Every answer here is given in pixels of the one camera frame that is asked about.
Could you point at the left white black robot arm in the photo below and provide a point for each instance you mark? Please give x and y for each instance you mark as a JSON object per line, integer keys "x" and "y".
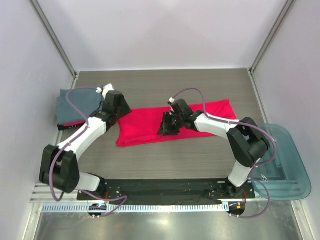
{"x": 59, "y": 165}

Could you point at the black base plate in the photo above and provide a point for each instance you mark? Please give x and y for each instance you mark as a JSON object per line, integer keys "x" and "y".
{"x": 172, "y": 192}

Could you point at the right aluminium frame post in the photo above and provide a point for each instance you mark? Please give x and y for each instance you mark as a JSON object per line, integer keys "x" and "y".
{"x": 282, "y": 15}

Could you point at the slotted cable duct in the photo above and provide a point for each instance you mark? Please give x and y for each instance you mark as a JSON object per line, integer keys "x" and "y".
{"x": 105, "y": 208}

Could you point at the folded grey-blue t shirt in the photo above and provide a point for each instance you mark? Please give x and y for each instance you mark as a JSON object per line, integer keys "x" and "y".
{"x": 80, "y": 105}

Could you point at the aluminium frame post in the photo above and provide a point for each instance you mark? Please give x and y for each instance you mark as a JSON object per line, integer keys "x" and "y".
{"x": 282, "y": 15}
{"x": 52, "y": 35}

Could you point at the blue plastic bin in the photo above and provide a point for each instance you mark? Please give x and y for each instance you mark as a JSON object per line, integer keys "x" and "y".
{"x": 285, "y": 177}

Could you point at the folded black t shirt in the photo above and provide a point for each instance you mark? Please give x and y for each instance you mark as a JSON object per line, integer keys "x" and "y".
{"x": 61, "y": 128}

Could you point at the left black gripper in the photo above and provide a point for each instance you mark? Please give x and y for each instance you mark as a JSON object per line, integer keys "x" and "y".
{"x": 126, "y": 109}

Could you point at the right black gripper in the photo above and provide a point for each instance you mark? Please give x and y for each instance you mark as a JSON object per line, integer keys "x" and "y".
{"x": 166, "y": 129}

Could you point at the left aluminium frame post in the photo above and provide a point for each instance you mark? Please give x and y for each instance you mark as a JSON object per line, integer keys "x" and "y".
{"x": 52, "y": 35}

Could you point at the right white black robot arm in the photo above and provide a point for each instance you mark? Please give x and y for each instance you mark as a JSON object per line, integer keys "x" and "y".
{"x": 247, "y": 141}

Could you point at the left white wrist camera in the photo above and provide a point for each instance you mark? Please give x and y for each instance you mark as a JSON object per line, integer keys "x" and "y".
{"x": 105, "y": 89}

